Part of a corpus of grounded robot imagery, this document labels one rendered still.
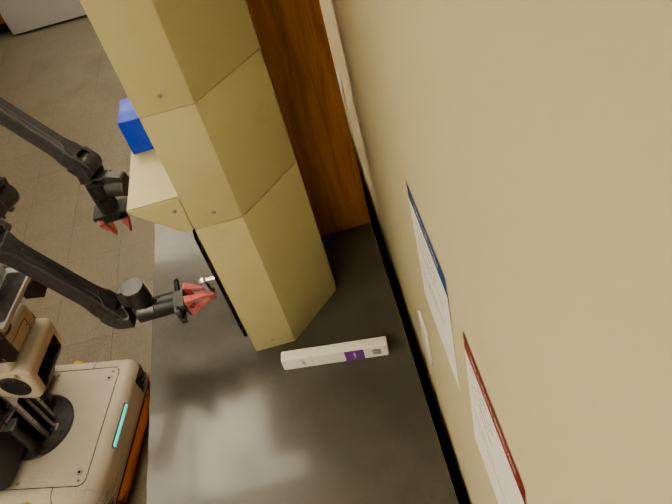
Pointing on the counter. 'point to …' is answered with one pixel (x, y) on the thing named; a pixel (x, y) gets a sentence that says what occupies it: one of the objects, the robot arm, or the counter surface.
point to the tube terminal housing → (247, 201)
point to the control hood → (154, 193)
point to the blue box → (133, 131)
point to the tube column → (172, 46)
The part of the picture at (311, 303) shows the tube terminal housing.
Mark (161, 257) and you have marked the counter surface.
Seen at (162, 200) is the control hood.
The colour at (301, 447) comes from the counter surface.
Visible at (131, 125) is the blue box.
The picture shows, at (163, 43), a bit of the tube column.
